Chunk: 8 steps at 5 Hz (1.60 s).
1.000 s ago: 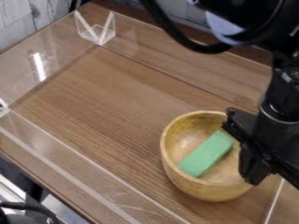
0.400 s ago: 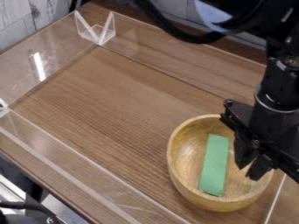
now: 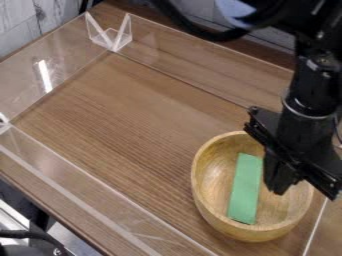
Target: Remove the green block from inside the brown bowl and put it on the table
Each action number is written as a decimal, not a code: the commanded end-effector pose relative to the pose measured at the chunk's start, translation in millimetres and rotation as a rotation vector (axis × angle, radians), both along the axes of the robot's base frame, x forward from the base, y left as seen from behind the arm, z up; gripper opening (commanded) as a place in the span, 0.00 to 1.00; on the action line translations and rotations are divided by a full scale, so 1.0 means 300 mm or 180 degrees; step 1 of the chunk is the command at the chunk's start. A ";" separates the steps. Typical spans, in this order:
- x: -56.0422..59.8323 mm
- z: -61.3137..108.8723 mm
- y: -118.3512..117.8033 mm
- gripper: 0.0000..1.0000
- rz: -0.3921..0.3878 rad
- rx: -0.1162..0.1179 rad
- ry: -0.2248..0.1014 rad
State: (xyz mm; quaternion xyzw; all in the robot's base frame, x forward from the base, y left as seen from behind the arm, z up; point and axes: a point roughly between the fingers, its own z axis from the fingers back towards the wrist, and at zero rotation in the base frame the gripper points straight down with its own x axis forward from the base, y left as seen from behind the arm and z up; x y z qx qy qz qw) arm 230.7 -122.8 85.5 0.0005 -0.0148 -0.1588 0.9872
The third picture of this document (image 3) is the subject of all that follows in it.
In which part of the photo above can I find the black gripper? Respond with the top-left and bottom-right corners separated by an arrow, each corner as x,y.
244,104 -> 342,201

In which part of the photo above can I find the brown wooden bowl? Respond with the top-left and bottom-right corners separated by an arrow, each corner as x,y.
191,131 -> 314,243

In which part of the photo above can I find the green rectangular block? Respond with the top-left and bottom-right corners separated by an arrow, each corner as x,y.
225,153 -> 261,225

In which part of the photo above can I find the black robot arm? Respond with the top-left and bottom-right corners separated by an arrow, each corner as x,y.
215,0 -> 342,200

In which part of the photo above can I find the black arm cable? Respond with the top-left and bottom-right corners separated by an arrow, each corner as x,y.
153,0 -> 255,42

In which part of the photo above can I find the clear acrylic corner bracket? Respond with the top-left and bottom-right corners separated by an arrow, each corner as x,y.
84,13 -> 132,53

